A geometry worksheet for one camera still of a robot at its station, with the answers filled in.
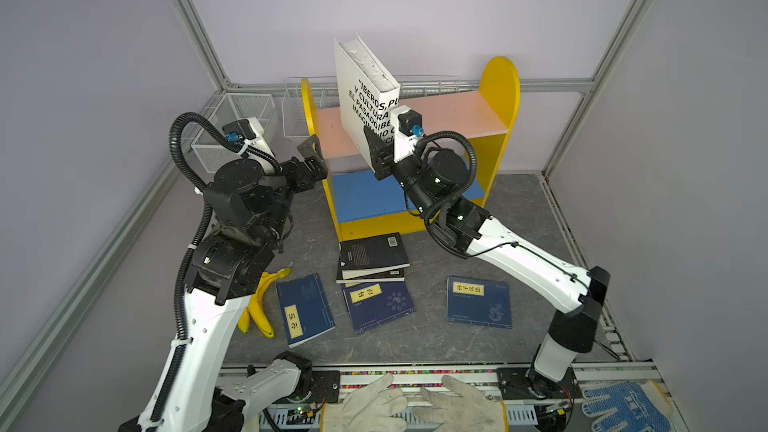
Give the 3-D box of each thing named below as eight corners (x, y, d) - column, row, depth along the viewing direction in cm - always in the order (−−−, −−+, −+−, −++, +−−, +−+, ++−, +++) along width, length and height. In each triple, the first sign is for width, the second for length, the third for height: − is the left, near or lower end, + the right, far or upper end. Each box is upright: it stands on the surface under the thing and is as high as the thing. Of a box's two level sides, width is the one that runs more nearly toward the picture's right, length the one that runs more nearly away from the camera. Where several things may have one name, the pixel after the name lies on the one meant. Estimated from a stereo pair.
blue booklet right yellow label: (446, 321, 86) (447, 318, 84) (446, 277, 95) (447, 274, 93) (514, 329, 84) (516, 327, 83) (508, 284, 93) (510, 281, 91)
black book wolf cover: (343, 280, 92) (341, 276, 90) (339, 247, 100) (338, 242, 97) (408, 267, 95) (409, 263, 92) (400, 236, 102) (400, 231, 100)
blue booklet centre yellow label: (355, 334, 84) (354, 332, 82) (343, 294, 91) (342, 291, 89) (416, 310, 88) (416, 307, 86) (400, 274, 96) (400, 270, 94)
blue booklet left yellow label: (290, 348, 81) (287, 346, 79) (278, 287, 93) (275, 284, 91) (335, 328, 85) (333, 326, 83) (318, 272, 96) (316, 268, 94)
